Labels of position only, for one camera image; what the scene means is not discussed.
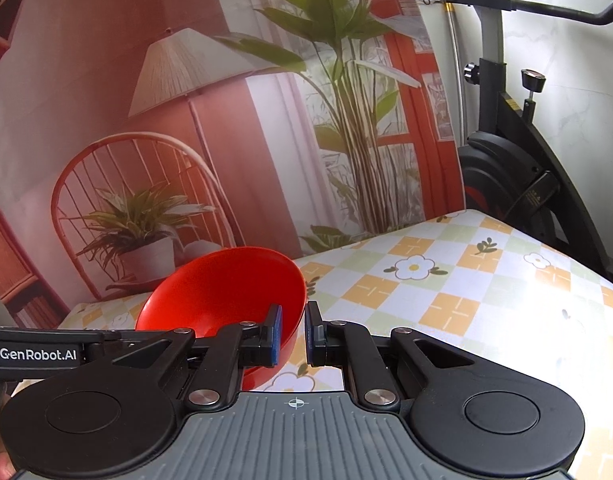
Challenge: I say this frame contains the red bowl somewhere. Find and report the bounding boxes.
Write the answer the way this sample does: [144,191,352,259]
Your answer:
[135,246,308,390]

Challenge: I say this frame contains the black exercise bike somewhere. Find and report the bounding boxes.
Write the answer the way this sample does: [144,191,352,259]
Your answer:
[437,0,613,283]

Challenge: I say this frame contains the printed room backdrop cloth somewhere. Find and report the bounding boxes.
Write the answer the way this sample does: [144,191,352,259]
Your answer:
[0,0,464,327]

